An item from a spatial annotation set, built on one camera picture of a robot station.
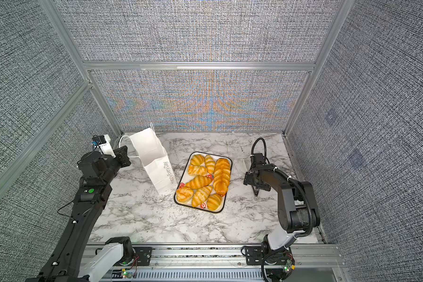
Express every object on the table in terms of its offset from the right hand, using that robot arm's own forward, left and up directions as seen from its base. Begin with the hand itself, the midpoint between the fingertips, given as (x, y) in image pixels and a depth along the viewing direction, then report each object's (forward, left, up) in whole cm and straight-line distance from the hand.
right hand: (255, 178), depth 94 cm
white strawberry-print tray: (+2, +38, -3) cm, 38 cm away
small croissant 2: (+10, +24, 0) cm, 26 cm away
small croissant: (+12, +32, +1) cm, 34 cm away
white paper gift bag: (+13, +57, +9) cm, 59 cm away
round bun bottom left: (-9, +37, +1) cm, 39 cm away
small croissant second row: (+5, +33, +1) cm, 33 cm away
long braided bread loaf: (+5, +18, 0) cm, 18 cm away
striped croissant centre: (-2, +31, +1) cm, 31 cm away
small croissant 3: (-13, +23, +1) cm, 26 cm away
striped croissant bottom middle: (-10, +29, +3) cm, 31 cm away
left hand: (+1, +58, +28) cm, 64 cm away
